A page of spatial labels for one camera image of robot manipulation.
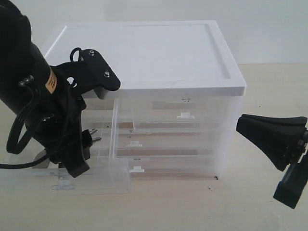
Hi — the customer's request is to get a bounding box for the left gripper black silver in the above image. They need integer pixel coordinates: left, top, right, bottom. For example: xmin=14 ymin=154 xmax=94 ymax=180
xmin=35 ymin=49 xmax=121 ymax=178

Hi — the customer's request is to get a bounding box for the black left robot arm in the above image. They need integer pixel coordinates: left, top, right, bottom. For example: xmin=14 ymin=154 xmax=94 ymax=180
xmin=0 ymin=0 xmax=121 ymax=177

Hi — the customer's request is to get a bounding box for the white plastic drawer cabinet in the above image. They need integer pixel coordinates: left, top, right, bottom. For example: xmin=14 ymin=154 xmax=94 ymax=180
xmin=44 ymin=21 xmax=246 ymax=169

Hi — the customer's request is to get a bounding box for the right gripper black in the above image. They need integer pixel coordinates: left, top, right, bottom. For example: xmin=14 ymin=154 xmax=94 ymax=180
xmin=236 ymin=114 xmax=308 ymax=209

